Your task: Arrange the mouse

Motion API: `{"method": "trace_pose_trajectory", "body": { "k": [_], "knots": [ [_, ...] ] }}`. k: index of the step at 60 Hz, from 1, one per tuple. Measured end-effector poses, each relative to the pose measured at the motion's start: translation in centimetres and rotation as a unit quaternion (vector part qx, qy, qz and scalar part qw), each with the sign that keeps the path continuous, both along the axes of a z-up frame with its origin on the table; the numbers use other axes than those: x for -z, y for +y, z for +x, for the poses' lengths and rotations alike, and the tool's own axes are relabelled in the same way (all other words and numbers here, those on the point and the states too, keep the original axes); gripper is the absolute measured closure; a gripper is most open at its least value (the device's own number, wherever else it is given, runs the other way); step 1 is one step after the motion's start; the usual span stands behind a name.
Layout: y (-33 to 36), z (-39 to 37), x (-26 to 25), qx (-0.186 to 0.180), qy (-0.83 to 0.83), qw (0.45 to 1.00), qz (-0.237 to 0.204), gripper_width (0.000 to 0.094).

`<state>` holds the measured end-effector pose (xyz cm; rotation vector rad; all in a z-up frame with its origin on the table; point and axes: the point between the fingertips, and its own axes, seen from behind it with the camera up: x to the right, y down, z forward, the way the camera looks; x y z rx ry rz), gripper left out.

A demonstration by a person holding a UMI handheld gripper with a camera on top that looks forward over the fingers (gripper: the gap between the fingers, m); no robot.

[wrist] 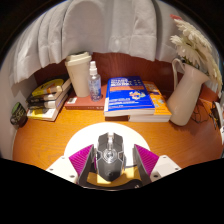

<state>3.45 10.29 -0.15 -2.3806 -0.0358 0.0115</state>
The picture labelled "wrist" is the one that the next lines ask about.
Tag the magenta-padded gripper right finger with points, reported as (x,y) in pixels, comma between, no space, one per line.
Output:
(160,165)

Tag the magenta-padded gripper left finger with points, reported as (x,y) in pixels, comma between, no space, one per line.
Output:
(63,166)

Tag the grey and black computer mouse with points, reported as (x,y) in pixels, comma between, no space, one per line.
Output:
(111,160)

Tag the white yellow black mouse pad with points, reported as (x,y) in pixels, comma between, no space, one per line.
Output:
(85,136)

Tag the thick yellow book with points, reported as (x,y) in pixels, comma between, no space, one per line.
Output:
(43,114)

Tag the orange and yellow book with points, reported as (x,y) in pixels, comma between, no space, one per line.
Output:
(160,103)

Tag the reddish brown book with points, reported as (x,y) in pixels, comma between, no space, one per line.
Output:
(81,102)

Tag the cream ceramic vase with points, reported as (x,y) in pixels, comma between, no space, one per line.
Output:
(186,96)

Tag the blue book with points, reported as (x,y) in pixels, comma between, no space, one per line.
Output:
(128,95)

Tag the yellow and black book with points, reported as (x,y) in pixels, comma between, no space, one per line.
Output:
(50,87)

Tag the clear spray bottle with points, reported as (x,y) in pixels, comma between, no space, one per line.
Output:
(95,86)

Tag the cream lidded travel cup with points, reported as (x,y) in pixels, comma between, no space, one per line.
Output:
(79,76)

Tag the white flower bouquet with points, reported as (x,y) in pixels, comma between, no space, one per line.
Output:
(196,46)

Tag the white curtain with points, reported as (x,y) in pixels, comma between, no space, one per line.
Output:
(106,30)

